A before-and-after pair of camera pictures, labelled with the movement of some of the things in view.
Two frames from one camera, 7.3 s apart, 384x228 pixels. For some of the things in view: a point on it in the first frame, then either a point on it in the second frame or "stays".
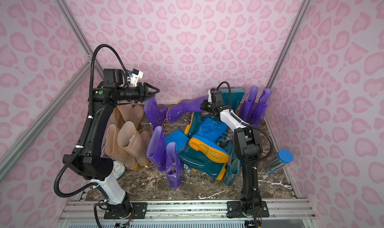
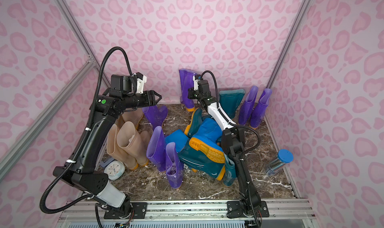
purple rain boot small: (246, 109) stays
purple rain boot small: (258, 115) stays
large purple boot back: (175, 110) -> (186, 82)
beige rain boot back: (130, 113) stays
